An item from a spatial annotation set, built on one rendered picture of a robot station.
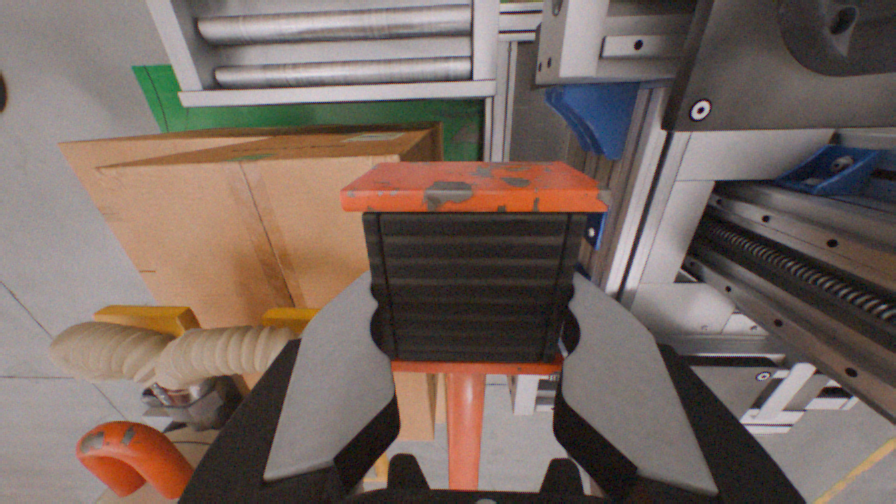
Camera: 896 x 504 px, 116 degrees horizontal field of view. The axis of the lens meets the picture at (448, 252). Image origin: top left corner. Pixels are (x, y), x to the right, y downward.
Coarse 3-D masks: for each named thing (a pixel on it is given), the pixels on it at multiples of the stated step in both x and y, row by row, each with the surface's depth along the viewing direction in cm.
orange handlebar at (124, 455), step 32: (448, 384) 15; (480, 384) 15; (448, 416) 17; (480, 416) 16; (96, 448) 20; (128, 448) 20; (160, 448) 21; (448, 448) 18; (480, 448) 18; (128, 480) 23; (160, 480) 22; (448, 480) 21
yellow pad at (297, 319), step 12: (276, 312) 30; (288, 312) 30; (300, 312) 30; (312, 312) 30; (264, 324) 30; (276, 324) 30; (288, 324) 30; (300, 324) 30; (384, 456) 42; (372, 468) 42; (384, 468) 43; (372, 480) 44; (384, 480) 44
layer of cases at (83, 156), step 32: (288, 128) 103; (320, 128) 96; (352, 128) 90; (384, 128) 85; (416, 128) 81; (96, 160) 76; (128, 160) 75; (96, 192) 80; (128, 256) 89; (160, 288) 95
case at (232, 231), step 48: (240, 144) 56; (288, 144) 51; (336, 144) 47; (384, 144) 44; (144, 192) 37; (192, 192) 37; (240, 192) 36; (288, 192) 36; (336, 192) 36; (144, 240) 40; (192, 240) 40; (240, 240) 40; (288, 240) 40; (336, 240) 39; (192, 288) 44; (240, 288) 44; (288, 288) 43; (336, 288) 43; (432, 384) 61; (432, 432) 60
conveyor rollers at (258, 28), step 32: (224, 32) 61; (256, 32) 61; (288, 32) 61; (320, 32) 61; (352, 32) 61; (384, 32) 61; (416, 32) 61; (448, 32) 61; (256, 64) 65; (288, 64) 64; (320, 64) 64; (352, 64) 63; (384, 64) 63; (416, 64) 63; (448, 64) 62
